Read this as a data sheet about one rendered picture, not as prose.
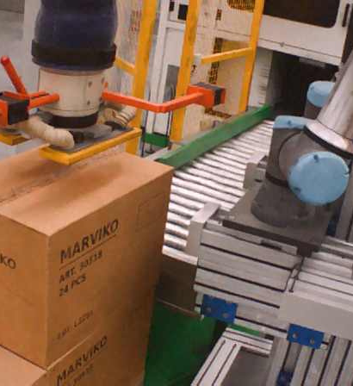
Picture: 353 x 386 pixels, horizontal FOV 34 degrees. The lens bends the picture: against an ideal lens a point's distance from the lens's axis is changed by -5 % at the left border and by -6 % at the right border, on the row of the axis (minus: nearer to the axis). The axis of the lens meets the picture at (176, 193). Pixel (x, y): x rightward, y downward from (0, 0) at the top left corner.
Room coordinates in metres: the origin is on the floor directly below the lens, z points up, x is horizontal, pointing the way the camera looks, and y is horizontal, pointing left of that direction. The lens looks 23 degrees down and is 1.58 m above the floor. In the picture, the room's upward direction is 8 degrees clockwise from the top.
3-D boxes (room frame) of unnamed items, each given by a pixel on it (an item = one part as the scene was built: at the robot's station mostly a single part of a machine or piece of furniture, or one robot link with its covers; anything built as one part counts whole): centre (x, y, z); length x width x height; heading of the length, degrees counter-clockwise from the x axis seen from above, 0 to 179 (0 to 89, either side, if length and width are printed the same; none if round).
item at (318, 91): (1.75, -0.40, 1.20); 0.13 x 0.12 x 0.14; 149
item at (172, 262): (1.89, 0.17, 0.58); 0.70 x 0.03 x 0.06; 66
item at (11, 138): (1.59, 0.41, 1.08); 0.34 x 0.10 x 0.05; 155
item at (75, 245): (1.54, 0.32, 0.74); 0.60 x 0.40 x 0.40; 155
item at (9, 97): (1.32, 0.43, 1.18); 0.10 x 0.08 x 0.06; 65
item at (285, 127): (1.26, -0.25, 1.20); 0.13 x 0.12 x 0.14; 8
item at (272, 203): (1.27, -0.25, 1.09); 0.15 x 0.15 x 0.10
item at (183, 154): (3.39, -0.20, 0.60); 1.60 x 0.10 x 0.09; 156
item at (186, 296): (1.89, 0.17, 0.47); 0.70 x 0.03 x 0.15; 66
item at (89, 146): (1.50, 0.24, 1.08); 0.34 x 0.10 x 0.05; 155
